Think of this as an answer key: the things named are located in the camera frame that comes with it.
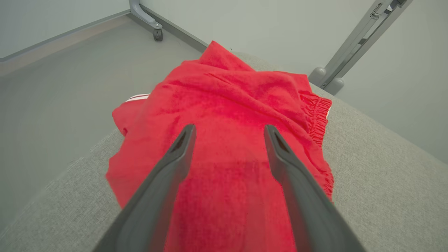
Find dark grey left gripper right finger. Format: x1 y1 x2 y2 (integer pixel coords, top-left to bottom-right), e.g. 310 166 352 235
264 124 366 252

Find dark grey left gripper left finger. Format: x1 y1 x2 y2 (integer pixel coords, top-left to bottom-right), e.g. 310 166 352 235
93 124 196 252

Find red shorts with white stripe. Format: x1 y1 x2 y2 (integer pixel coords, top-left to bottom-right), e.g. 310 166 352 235
106 40 334 252

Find grey stand leg with caster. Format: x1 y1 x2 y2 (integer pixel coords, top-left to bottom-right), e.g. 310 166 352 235
128 0 164 42

